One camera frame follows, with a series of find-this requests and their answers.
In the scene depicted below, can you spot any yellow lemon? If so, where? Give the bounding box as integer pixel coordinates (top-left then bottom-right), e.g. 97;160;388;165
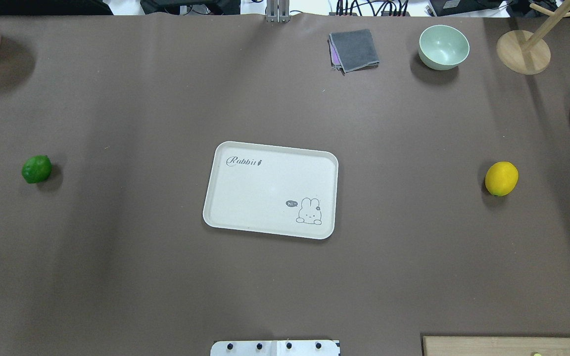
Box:
485;161;520;197

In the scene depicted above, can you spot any white rabbit print tray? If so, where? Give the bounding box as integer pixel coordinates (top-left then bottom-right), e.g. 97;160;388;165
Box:
203;140;339;240

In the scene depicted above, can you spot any folded grey cloth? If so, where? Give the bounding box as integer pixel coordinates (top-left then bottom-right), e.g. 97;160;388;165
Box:
329;29;380;74

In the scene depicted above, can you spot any light green bowl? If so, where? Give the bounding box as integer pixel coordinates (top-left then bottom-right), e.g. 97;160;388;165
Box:
418;25;470;71

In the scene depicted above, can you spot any green lime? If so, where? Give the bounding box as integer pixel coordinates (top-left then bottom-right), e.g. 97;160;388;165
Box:
22;155;52;184

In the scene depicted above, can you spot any wooden mug tree stand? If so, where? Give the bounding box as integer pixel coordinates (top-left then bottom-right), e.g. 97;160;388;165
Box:
497;0;570;75

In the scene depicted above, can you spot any wooden board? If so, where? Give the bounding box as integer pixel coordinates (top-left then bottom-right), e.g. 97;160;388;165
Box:
422;336;570;356

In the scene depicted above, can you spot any grey metal bracket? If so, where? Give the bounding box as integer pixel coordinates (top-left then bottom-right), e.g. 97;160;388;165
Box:
265;0;291;23

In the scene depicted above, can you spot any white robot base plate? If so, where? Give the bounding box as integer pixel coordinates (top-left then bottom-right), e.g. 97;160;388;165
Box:
210;340;341;356

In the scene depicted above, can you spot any black cables bundle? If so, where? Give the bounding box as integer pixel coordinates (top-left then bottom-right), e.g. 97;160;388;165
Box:
329;0;412;17

